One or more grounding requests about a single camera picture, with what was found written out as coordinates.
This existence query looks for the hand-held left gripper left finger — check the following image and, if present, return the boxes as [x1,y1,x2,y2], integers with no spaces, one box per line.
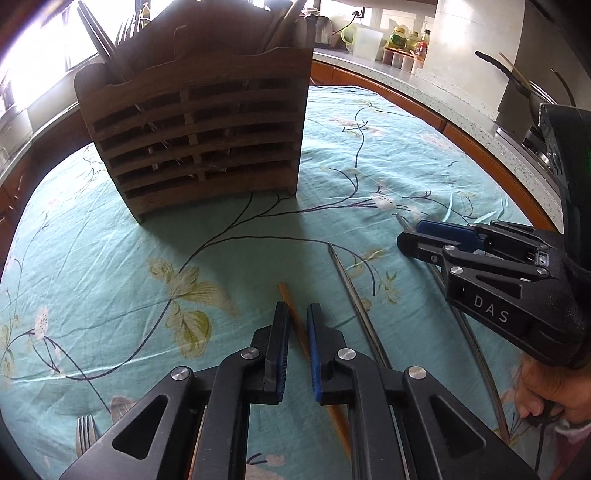
[60,302,291,480]

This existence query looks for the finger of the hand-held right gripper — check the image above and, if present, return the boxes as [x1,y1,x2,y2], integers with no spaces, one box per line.
[416,220,563,265]
[397,232,551,290]

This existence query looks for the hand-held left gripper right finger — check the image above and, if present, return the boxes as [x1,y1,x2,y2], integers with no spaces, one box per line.
[307,303,539,480]

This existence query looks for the wooden chopstick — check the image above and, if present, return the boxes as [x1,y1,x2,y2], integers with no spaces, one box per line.
[264,0,305,49]
[277,282,354,456]

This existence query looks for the metal chopstick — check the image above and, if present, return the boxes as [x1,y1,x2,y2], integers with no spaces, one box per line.
[326,242,393,370]
[396,213,511,444]

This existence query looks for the wooden utensil holder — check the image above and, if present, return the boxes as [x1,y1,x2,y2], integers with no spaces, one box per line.
[74,0,313,225]

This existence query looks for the person's right hand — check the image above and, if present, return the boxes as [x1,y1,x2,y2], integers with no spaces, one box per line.
[515,357,591,424]

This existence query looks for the teal floral tablecloth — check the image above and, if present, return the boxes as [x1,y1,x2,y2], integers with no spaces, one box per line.
[0,83,561,480]

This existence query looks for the steel cooking pan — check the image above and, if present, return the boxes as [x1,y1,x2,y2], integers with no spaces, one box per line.
[521,69,578,145]

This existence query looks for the spice jar set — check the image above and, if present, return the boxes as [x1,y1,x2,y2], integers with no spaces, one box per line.
[381,46,426,75]

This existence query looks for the metal fork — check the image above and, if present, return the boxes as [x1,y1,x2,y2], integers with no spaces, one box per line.
[115,15,142,51]
[75,414,103,457]

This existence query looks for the white plastic jug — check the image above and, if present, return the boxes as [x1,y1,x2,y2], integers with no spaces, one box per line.
[341,24,385,61]

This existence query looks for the steel electric kettle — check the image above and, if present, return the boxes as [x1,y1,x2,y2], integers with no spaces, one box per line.
[314,13,334,49]

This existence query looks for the black cable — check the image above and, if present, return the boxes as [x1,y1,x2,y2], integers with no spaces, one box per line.
[531,402,562,480]

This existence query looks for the dark utensil handles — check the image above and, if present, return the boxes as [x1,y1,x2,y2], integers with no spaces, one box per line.
[75,0,120,83]

